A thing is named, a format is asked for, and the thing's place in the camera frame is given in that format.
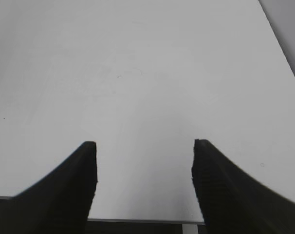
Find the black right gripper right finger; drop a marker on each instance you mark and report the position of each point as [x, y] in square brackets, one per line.
[231, 201]

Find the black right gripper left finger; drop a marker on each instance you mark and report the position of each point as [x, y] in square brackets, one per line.
[57, 204]

